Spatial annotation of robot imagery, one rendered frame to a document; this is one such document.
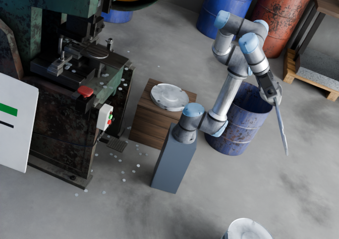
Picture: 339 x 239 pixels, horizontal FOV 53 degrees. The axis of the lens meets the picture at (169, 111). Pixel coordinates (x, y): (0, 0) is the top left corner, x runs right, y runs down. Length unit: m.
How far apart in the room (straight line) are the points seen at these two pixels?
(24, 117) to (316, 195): 2.22
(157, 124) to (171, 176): 0.42
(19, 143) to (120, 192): 0.69
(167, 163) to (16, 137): 0.92
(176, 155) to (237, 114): 0.67
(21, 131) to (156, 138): 0.95
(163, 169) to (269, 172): 1.02
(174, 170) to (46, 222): 0.81
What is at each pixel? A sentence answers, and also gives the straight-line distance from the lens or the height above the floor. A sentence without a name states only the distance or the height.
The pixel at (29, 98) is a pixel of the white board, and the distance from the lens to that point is 2.04.
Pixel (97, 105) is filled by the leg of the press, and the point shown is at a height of 0.62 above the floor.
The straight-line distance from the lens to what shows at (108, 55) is 2.00.
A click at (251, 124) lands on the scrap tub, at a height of 0.37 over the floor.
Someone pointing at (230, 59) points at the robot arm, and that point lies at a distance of 1.79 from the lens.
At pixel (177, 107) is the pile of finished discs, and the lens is 2.42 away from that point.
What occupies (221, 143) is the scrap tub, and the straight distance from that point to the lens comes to 2.74.
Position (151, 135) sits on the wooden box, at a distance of 2.52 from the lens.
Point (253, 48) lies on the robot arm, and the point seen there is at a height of 1.29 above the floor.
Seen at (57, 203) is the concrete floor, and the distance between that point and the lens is 2.18.
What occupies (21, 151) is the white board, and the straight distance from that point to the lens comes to 2.24.
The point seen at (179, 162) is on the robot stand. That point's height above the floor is 0.30.
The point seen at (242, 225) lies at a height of 0.24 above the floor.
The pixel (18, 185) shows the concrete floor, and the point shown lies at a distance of 2.26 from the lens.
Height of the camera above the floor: 1.79
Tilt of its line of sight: 37 degrees down
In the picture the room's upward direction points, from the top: 20 degrees clockwise
